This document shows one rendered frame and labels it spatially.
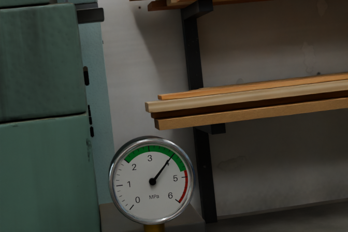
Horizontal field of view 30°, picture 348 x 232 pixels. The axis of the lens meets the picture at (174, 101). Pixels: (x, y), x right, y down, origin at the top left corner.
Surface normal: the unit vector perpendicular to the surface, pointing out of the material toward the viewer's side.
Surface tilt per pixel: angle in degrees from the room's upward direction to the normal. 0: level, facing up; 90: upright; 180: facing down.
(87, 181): 90
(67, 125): 90
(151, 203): 90
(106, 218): 0
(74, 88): 90
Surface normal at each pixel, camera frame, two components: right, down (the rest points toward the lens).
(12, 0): 0.14, 0.04
